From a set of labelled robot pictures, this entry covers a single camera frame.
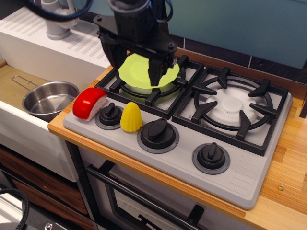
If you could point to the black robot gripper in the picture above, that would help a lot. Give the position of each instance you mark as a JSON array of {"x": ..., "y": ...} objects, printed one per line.
[{"x": 135, "y": 26}]

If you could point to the yellow toy corn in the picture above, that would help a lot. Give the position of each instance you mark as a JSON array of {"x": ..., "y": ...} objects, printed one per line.
[{"x": 131, "y": 120}]

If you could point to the light green plastic plate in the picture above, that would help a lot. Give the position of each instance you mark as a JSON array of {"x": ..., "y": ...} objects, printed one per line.
[{"x": 134, "y": 72}]

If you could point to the black left burner grate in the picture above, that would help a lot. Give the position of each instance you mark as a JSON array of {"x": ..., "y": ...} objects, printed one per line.
[{"x": 161, "y": 101}]

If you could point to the black burner grate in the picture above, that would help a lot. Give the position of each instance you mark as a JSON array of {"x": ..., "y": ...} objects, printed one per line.
[
  {"x": 272, "y": 104},
  {"x": 161, "y": 101}
]

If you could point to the red white toy sushi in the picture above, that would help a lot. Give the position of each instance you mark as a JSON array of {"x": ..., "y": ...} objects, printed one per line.
[{"x": 88, "y": 103}]

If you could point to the black left stove knob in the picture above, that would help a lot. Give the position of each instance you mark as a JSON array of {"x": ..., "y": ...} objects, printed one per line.
[{"x": 109, "y": 117}]

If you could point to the black stove knob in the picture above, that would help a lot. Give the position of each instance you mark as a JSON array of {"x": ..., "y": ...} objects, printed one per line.
[
  {"x": 210, "y": 158},
  {"x": 109, "y": 117},
  {"x": 158, "y": 137}
]

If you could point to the black middle stove knob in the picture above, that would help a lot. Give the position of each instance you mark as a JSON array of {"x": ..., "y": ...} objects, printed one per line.
[{"x": 158, "y": 137}]

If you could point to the grey toy faucet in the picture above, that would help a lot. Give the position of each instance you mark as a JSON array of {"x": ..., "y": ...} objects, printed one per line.
[{"x": 59, "y": 30}]

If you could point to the stainless steel pot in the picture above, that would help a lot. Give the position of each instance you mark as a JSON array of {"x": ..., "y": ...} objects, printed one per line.
[{"x": 47, "y": 100}]

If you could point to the white right burner cap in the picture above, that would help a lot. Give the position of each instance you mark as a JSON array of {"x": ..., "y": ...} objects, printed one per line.
[{"x": 230, "y": 102}]

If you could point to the grey toy stove top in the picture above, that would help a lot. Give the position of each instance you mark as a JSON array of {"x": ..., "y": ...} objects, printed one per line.
[{"x": 240, "y": 184}]

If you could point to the white toy sink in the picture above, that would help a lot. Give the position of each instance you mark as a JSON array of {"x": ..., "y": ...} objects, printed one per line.
[{"x": 24, "y": 46}]

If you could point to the black right burner grate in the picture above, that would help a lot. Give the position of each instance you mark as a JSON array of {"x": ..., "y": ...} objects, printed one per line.
[{"x": 272, "y": 104}]

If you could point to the black right stove knob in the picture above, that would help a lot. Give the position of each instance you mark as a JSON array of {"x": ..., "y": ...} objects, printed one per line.
[{"x": 210, "y": 158}]

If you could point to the black oven door handle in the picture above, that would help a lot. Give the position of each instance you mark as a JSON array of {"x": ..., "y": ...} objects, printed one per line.
[{"x": 117, "y": 189}]

